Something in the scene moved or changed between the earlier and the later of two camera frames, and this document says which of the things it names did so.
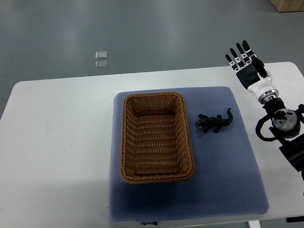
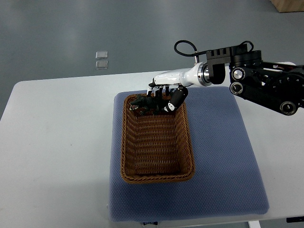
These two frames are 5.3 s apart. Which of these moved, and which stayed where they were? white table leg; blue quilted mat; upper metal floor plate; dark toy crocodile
Moved: dark toy crocodile
Stayed: blue quilted mat; white table leg; upper metal floor plate
